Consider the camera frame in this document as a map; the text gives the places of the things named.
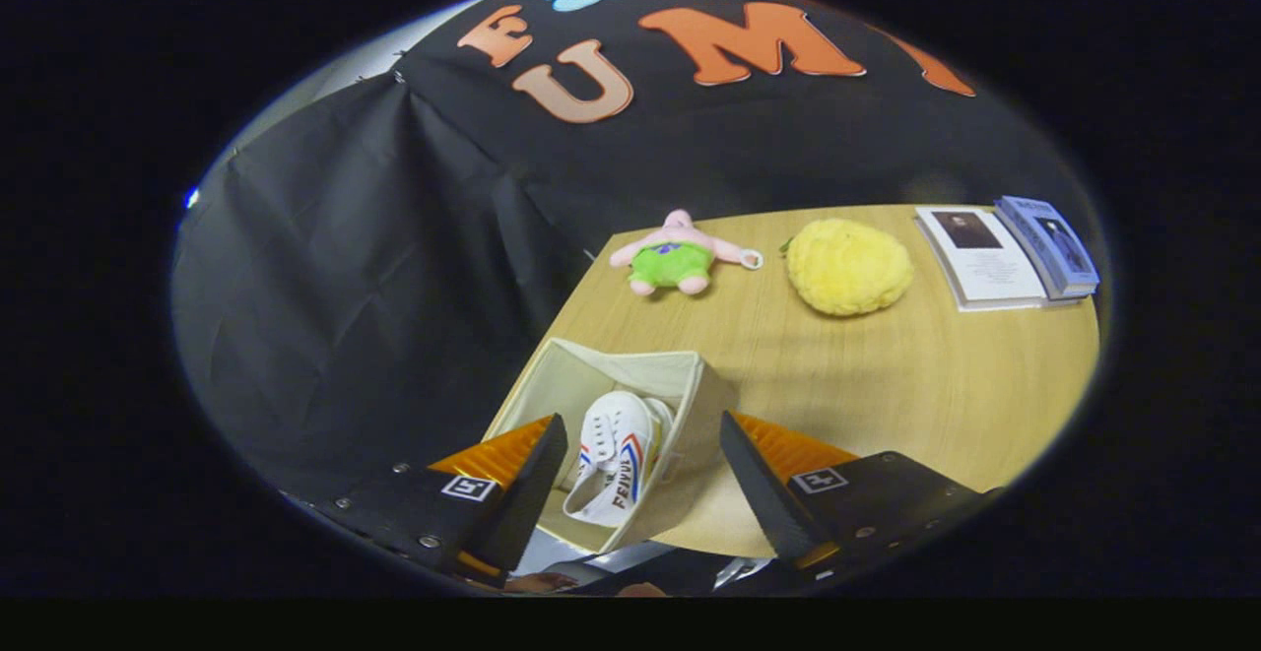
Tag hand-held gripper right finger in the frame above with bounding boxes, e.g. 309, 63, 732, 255
719, 410, 1006, 573

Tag yellow pineapple plush toy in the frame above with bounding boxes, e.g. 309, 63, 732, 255
781, 218, 915, 318

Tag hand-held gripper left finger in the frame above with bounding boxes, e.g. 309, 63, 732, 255
286, 413, 570, 583

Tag white booklet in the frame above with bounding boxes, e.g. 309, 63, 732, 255
913, 205, 1083, 313

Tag blue book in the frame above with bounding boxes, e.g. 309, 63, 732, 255
993, 195, 1101, 300

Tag beige fabric storage box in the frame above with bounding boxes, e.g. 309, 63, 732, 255
481, 338, 740, 555

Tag pink star plush toy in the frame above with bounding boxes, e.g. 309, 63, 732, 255
609, 209, 764, 297

